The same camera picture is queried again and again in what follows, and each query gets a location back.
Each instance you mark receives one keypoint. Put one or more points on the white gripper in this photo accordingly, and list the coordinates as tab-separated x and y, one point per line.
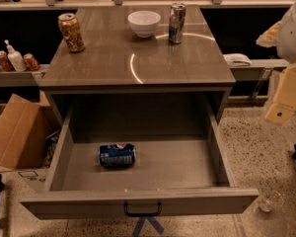
293	37

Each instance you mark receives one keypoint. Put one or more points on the blue pepsi can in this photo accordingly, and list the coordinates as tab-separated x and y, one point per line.
114	155

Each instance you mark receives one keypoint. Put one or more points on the silver blue energy can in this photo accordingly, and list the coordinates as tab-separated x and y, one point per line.
176	22

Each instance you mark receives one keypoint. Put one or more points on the grey open top drawer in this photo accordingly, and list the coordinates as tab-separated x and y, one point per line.
180	159

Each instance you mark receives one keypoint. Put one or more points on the grey cabinet with counter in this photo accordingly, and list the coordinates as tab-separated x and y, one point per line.
116	60

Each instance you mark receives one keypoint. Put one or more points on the gold patterned drink can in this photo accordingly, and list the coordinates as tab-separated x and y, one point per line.
70	29

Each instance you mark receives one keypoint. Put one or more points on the red can right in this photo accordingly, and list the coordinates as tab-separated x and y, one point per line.
31	62

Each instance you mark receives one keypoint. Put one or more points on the red can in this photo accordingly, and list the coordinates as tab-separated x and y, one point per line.
31	62
5	62

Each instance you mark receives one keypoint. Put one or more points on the red can left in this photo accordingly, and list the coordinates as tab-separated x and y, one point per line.
5	62

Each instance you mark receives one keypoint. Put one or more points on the grey side shelf right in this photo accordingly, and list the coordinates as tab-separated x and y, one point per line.
260	69

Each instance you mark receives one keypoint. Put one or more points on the grey side shelf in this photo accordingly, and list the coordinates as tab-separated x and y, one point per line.
260	69
21	79

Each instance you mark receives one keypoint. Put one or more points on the folded white cloth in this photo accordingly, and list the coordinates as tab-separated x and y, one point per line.
237	59

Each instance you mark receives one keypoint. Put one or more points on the clear glass cup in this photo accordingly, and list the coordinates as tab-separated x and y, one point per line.
271	201

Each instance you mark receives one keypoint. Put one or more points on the white ceramic bowl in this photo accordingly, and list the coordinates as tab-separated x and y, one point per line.
144	23

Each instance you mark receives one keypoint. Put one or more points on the white pump bottle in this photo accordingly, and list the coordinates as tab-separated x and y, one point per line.
15	58

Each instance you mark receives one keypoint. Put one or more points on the brown cardboard box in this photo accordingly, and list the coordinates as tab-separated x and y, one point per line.
24	128

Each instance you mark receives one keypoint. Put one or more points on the grey side shelf left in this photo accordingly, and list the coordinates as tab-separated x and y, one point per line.
21	79

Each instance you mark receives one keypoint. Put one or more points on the black drawer handle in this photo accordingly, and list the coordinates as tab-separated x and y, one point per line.
142	209

